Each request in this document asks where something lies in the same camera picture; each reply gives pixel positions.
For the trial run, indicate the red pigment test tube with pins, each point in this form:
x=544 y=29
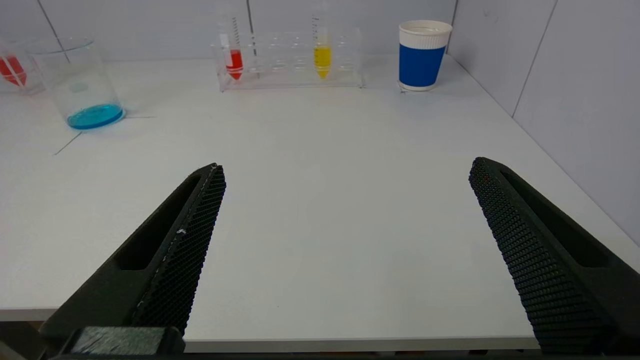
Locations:
x=12 y=69

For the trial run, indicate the red pigment tube white label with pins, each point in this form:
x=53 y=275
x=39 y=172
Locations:
x=234 y=62

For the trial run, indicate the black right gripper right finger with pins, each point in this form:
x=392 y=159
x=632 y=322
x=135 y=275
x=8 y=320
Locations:
x=550 y=280

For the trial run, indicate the yellow pigment test tube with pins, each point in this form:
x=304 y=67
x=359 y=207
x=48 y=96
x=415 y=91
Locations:
x=322 y=59

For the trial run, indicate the blue white paper cup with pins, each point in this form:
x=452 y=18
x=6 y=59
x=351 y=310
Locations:
x=421 y=64

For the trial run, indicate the clear glass beaker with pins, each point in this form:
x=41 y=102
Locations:
x=95 y=116

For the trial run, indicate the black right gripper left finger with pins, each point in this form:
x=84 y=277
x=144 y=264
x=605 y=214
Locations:
x=165 y=280

